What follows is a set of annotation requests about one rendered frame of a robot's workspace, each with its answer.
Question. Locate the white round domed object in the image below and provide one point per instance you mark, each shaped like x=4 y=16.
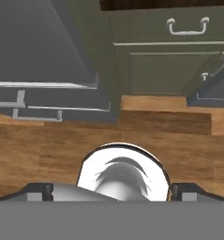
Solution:
x=122 y=175

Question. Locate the olive green cupboard door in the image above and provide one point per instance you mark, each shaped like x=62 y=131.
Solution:
x=160 y=72

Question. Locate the olive green drawer front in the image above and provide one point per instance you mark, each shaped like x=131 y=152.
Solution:
x=141 y=26

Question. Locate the dark grey appliance door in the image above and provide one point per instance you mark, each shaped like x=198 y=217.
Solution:
x=215 y=90

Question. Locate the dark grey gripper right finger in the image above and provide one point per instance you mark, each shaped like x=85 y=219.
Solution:
x=184 y=188

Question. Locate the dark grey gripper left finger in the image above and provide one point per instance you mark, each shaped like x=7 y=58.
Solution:
x=38 y=189

